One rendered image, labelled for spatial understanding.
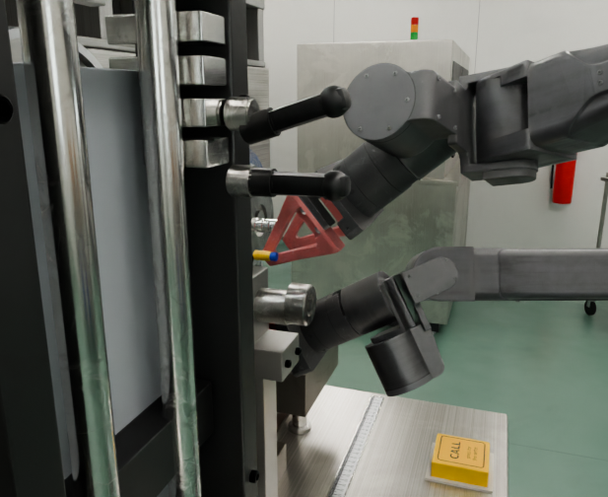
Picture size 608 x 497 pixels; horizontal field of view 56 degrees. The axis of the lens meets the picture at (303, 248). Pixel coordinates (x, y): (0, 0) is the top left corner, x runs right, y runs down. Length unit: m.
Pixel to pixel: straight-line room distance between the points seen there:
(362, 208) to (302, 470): 0.41
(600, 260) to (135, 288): 0.52
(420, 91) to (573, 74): 0.10
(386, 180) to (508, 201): 4.62
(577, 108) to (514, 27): 4.63
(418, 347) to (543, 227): 4.55
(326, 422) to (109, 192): 0.70
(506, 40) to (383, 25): 0.98
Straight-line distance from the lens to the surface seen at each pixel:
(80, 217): 0.20
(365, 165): 0.50
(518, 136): 0.46
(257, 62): 1.49
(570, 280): 0.67
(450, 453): 0.82
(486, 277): 0.63
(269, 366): 0.57
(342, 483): 0.79
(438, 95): 0.43
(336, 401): 0.95
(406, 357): 0.62
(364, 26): 5.19
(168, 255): 0.25
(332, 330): 0.63
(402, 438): 0.88
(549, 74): 0.45
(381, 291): 0.61
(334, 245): 0.49
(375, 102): 0.43
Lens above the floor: 1.37
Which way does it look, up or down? 15 degrees down
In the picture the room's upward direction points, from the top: straight up
